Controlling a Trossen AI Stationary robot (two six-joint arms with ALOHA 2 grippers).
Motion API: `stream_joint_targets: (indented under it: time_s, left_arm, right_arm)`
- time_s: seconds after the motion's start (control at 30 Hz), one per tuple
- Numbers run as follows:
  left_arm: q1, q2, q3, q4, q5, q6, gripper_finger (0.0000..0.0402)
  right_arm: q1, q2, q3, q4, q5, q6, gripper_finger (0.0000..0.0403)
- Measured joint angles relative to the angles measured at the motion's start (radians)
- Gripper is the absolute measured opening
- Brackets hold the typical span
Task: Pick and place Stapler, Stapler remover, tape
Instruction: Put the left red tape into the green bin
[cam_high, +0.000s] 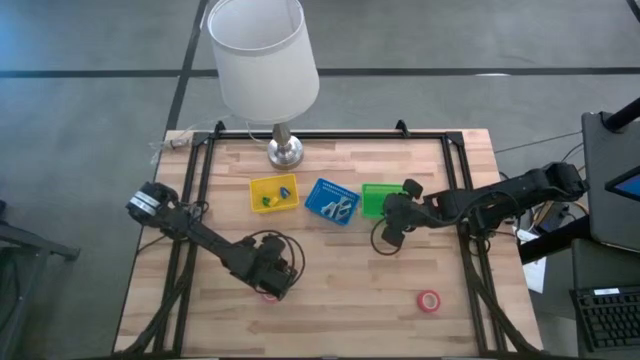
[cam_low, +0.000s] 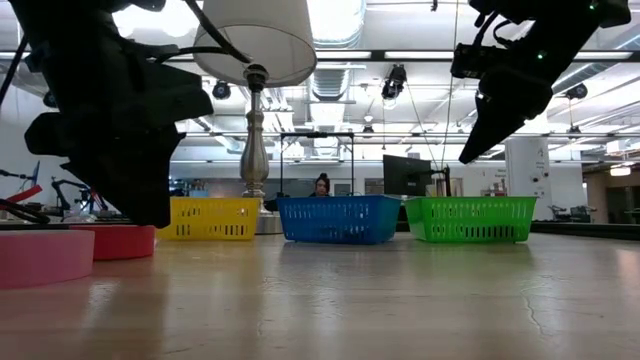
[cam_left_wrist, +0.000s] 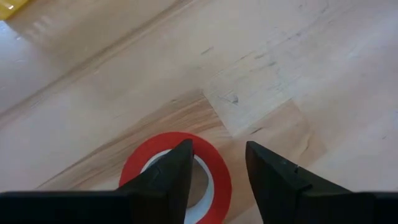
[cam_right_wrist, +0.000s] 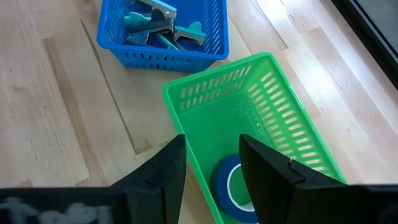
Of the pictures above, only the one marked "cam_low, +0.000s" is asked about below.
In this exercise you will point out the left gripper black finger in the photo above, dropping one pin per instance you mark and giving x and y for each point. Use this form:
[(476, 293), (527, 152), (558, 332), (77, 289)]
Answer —
[(97, 185), (150, 200)]

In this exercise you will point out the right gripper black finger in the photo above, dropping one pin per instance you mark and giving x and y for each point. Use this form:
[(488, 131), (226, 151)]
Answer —
[(490, 135)]

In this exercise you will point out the red tape roll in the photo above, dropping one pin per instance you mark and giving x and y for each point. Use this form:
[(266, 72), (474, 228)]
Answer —
[(120, 245)]

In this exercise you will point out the pink tape roll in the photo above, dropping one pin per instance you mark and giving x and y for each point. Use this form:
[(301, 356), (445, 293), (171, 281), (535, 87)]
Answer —
[(45, 257)]

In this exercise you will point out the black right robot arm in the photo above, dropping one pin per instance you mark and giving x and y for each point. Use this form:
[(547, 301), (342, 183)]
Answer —
[(550, 7)]

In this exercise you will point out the background black robot arm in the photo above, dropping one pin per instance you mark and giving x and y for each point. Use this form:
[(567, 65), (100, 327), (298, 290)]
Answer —
[(20, 210)]

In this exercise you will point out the white building column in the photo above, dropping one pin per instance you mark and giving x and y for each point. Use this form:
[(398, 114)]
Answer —
[(527, 175)]

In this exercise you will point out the yellow plastic basket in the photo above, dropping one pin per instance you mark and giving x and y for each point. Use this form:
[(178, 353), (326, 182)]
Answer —
[(215, 217)]

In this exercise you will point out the green plastic basket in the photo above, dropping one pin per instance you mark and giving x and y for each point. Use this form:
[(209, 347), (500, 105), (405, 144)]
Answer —
[(470, 217)]

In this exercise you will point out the black computer monitor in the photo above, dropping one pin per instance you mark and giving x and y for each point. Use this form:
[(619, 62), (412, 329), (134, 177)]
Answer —
[(406, 175)]

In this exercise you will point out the table lamp white shade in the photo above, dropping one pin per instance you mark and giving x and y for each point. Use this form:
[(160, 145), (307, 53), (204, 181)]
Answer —
[(260, 40)]

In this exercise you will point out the person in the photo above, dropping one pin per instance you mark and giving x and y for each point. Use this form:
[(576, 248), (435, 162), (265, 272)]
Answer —
[(321, 186)]

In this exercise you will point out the blue plastic basket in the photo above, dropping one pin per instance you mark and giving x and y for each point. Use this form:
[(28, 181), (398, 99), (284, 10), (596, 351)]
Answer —
[(340, 220)]

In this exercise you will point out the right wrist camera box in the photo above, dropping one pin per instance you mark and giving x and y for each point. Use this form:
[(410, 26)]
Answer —
[(472, 61)]

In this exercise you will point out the black aluminium table frame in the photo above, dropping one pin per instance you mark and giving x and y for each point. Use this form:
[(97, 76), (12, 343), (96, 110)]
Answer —
[(585, 231)]

